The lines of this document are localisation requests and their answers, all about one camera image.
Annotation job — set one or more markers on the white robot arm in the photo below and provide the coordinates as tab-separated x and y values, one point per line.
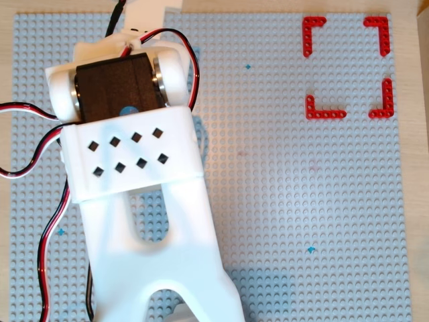
134	151

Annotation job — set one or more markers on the red L-shaped lego beam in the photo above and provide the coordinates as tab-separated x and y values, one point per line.
385	37
387	97
325	114
308	37

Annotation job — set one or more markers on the grey lego baseplate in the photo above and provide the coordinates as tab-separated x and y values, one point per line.
285	184

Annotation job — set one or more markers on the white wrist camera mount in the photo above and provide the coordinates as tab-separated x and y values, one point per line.
144	13

